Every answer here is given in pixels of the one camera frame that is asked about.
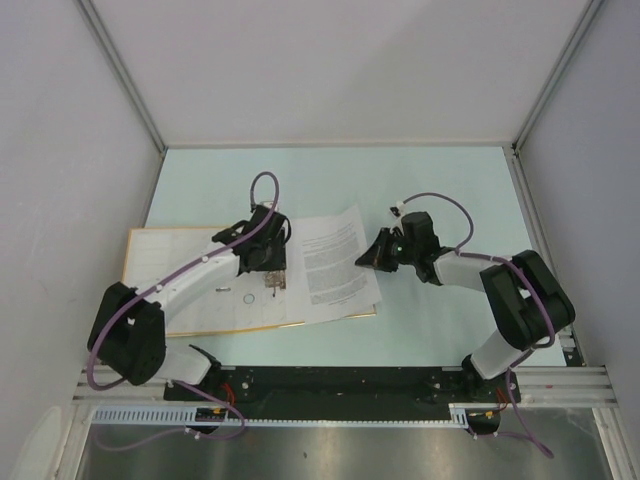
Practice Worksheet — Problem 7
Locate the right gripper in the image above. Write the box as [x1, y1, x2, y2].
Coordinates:
[354, 227, 418, 273]

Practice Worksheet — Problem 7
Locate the yellow ring binder folder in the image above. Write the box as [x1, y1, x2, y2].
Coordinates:
[113, 227, 377, 339]

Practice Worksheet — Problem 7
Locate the printed paper stack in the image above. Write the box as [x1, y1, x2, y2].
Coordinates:
[286, 205, 381, 325]

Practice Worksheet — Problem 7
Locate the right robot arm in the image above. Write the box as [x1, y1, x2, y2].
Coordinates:
[355, 211, 576, 401]

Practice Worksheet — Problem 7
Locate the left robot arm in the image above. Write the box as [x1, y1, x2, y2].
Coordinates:
[86, 204, 291, 400]

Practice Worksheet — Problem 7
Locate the metal lever arch mechanism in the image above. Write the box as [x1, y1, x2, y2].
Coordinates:
[263, 270, 287, 298]

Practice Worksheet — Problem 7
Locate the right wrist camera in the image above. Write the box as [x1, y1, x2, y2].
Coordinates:
[389, 201, 406, 219]

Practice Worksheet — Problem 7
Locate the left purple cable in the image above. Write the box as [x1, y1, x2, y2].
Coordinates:
[85, 171, 281, 441]

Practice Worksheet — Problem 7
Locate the purple cable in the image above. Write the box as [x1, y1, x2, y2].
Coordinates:
[85, 171, 281, 441]
[389, 192, 556, 459]

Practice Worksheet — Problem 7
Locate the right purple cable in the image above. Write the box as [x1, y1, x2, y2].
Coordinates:
[389, 192, 556, 459]

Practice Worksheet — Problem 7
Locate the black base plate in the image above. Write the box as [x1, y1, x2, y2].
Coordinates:
[164, 365, 521, 421]

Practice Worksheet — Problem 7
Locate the white slotted cable duct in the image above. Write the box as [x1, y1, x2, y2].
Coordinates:
[92, 403, 504, 430]

